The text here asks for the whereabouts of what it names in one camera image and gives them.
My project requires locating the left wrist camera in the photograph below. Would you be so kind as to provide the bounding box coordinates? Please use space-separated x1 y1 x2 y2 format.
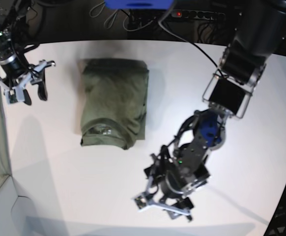
133 192 150 212

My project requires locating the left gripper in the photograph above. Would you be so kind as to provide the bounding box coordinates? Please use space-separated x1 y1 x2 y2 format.
143 154 195 222

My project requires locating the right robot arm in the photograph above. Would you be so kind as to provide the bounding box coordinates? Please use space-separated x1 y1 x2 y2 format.
0 0 56 106

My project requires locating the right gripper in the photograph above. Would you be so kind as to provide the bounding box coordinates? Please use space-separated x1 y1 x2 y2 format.
0 60 56 106

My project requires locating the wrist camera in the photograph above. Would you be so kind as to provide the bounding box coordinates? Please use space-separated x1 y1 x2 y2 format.
133 192 150 212
3 90 25 104

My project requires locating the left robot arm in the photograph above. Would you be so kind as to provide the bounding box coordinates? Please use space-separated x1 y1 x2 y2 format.
134 0 286 221

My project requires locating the green t-shirt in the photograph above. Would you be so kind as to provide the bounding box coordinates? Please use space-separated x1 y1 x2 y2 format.
80 58 149 150

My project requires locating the blue plastic bin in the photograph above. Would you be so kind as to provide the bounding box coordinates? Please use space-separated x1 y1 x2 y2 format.
104 0 173 10

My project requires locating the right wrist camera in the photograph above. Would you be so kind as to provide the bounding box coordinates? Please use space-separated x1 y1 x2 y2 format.
3 90 25 104

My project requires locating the black power strip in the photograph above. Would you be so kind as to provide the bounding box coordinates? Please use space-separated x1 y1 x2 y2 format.
169 9 226 21

